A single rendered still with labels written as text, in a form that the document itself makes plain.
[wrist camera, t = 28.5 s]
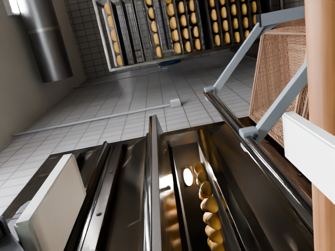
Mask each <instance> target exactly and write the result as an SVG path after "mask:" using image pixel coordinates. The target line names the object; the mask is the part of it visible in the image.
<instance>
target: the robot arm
mask: <svg viewBox="0 0 335 251"><path fill-rule="evenodd" d="M282 119H283V133H284V147H285V157H287V158H288V159H289V160H290V161H291V162H292V163H293V164H294V165H295V166H296V167H297V168H298V169H299V170H300V171H301V172H302V173H303V174H304V175H305V176H306V177H307V178H308V179H309V180H310V181H311V182H312V183H313V184H314V185H315V186H316V187H317V188H318V189H319V190H320V191H322V192H323V193H324V194H325V195H326V196H327V197H328V198H329V199H330V200H331V201H332V202H333V203H334V204H335V136H333V135H332V134H330V133H328V132H327V131H325V130H323V129H322V128H320V127H318V126H317V125H315V124H313V123H312V122H310V121H308V120H307V119H305V118H303V117H302V116H300V115H298V114H296V113H295V112H293V111H292V112H286V113H284V114H283V115H282ZM85 196H86V191H85V188H84V185H83V181H82V178H81V175H80V172H79V168H78V165H77V162H76V159H75V156H74V155H73V154H72V153H71V154H66V155H63V156H62V158H61V159H60V161H59V162H58V164H57V165H56V166H55V168H54V169H53V171H52V172H51V173H50V175H49V176H48V178H47V179H46V181H45V182H44V183H43V185H42V186H41V188H40V189H39V190H38V192H37V193H36V195H35V196H34V197H33V199H32V200H31V201H28V202H26V203H25V204H24V205H22V206H21V207H20V208H19V210H18V211H17V212H16V214H15V215H14V216H13V218H12V220H10V222H9V223H8V224H7V222H6V220H5V218H4V217H3V216H0V251H64V248H65V246H66V243H67V241H68V238H69V236H70V233H71V231H72V228H73V226H74V223H75V221H76V218H77V216H78V214H79V211H80V209H81V206H82V204H83V201H84V199H85Z"/></svg>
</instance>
